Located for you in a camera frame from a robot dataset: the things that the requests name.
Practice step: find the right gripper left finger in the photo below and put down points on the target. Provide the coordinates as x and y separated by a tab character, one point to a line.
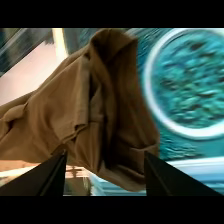
43	180

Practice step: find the brown T-shirt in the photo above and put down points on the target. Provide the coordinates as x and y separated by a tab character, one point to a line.
100	106

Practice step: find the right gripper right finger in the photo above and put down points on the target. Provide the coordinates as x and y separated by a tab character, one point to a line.
170	181

